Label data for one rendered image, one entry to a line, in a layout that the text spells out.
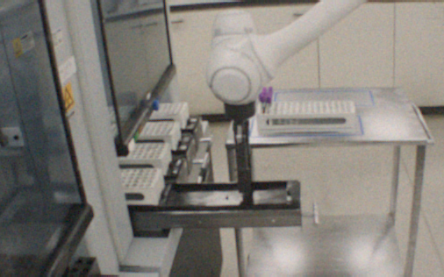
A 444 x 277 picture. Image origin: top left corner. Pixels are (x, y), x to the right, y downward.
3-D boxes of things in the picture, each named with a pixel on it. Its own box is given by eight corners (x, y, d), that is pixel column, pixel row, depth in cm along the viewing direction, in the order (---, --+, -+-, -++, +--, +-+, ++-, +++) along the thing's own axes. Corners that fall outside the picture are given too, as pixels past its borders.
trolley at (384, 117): (235, 337, 194) (214, 143, 159) (248, 264, 235) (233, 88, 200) (414, 338, 183) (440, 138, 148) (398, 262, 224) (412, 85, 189)
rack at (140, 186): (50, 209, 136) (45, 188, 133) (63, 189, 145) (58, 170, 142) (158, 209, 132) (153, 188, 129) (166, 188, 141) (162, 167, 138)
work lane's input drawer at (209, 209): (42, 234, 137) (33, 205, 133) (60, 206, 150) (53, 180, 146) (319, 233, 128) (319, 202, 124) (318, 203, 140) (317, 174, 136)
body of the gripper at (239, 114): (225, 93, 130) (227, 128, 134) (221, 106, 122) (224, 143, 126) (256, 92, 129) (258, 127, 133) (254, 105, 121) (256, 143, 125)
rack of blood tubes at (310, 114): (257, 133, 162) (255, 115, 160) (260, 120, 171) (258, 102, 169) (355, 131, 158) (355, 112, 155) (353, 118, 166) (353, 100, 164)
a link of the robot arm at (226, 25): (215, 70, 128) (211, 88, 116) (210, 7, 121) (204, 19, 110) (261, 67, 127) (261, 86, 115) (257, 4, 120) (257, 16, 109)
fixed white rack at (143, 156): (66, 181, 149) (61, 161, 147) (78, 164, 158) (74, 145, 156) (166, 179, 145) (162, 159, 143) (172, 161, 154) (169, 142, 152)
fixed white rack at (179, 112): (98, 135, 177) (95, 118, 174) (107, 123, 186) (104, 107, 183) (184, 131, 173) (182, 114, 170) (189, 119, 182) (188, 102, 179)
